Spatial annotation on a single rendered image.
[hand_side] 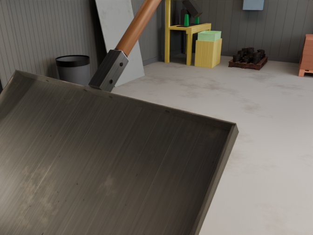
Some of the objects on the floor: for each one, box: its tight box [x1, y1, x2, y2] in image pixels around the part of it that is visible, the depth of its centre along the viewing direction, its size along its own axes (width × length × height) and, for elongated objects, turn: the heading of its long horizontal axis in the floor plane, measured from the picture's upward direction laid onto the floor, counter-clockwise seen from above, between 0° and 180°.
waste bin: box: [55, 55, 90, 87], centre depth 421 cm, size 50×50×66 cm
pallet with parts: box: [228, 48, 268, 70], centre depth 666 cm, size 76×113×39 cm
